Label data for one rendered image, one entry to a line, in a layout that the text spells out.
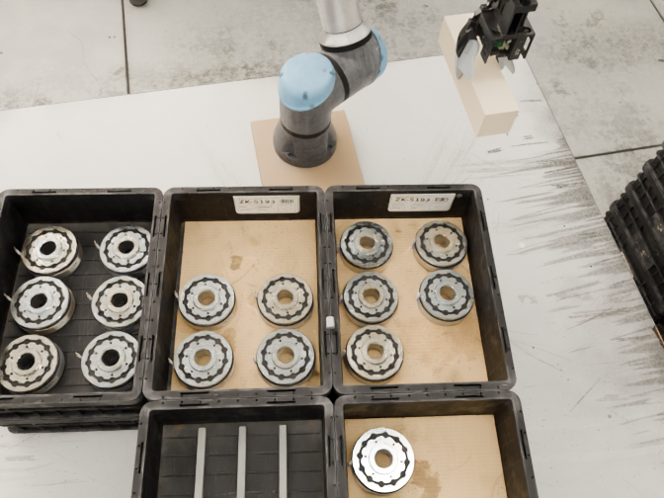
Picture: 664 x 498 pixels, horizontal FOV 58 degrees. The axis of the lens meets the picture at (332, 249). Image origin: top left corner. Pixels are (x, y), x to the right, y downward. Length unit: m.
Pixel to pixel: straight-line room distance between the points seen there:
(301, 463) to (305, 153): 0.68
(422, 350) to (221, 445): 0.39
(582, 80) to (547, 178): 1.35
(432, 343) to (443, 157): 0.54
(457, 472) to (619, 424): 0.40
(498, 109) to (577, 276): 0.50
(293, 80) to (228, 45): 1.49
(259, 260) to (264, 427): 0.32
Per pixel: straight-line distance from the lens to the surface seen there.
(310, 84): 1.28
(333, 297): 1.04
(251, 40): 2.78
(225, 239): 1.21
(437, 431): 1.10
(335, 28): 1.33
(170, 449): 1.09
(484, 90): 1.11
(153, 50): 2.79
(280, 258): 1.18
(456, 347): 1.14
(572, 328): 1.38
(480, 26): 1.07
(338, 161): 1.44
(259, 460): 1.07
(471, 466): 1.10
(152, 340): 1.06
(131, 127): 1.58
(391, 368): 1.08
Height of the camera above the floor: 1.88
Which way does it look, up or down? 62 degrees down
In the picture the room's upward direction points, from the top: 5 degrees clockwise
